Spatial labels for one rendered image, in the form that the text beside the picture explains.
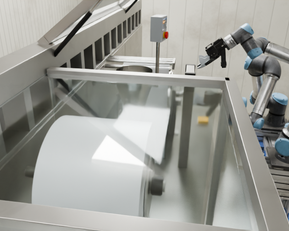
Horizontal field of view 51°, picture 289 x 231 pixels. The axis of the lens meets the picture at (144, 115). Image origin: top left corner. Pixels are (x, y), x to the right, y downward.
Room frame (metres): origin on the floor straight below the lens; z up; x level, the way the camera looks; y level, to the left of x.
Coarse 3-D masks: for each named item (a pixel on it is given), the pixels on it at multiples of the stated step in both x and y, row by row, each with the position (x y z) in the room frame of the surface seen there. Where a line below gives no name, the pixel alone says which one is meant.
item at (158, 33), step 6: (150, 18) 1.25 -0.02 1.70; (156, 18) 1.24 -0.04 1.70; (162, 18) 1.24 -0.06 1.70; (150, 24) 1.25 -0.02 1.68; (156, 24) 1.24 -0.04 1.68; (162, 24) 1.24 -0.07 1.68; (150, 30) 1.25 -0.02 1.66; (156, 30) 1.24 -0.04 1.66; (162, 30) 1.25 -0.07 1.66; (150, 36) 1.25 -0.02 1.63; (156, 36) 1.24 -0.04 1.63; (162, 36) 1.25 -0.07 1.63
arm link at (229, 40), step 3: (228, 36) 1.74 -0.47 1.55; (231, 36) 1.78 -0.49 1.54; (225, 39) 1.73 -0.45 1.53; (228, 39) 1.72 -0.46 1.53; (231, 39) 1.72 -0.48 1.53; (225, 42) 1.73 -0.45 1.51; (228, 42) 1.72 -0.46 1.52; (231, 42) 1.71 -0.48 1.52; (234, 42) 1.71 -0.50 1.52; (228, 45) 1.72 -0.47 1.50; (231, 45) 1.72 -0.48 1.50; (234, 45) 1.72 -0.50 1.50; (231, 48) 1.73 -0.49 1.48
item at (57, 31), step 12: (84, 0) 0.96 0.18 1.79; (96, 0) 0.95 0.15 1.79; (72, 12) 0.96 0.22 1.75; (84, 12) 0.96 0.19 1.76; (108, 12) 1.73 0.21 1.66; (60, 24) 0.97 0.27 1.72; (72, 24) 0.99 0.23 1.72; (84, 24) 1.33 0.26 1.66; (48, 36) 0.97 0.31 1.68; (60, 36) 1.07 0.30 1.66; (72, 36) 0.95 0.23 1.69; (60, 48) 0.95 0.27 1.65
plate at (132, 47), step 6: (138, 30) 2.55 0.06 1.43; (132, 36) 2.28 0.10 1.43; (138, 36) 2.55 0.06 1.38; (126, 42) 2.06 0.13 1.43; (132, 42) 2.28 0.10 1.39; (138, 42) 2.55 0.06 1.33; (120, 48) 1.88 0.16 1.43; (126, 48) 2.06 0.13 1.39; (132, 48) 2.28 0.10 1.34; (138, 48) 2.55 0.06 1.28; (114, 54) 1.72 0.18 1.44; (120, 54) 1.88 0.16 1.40; (126, 54) 2.06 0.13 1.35; (132, 54) 2.28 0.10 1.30; (138, 54) 2.56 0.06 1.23; (102, 66) 1.47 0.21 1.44
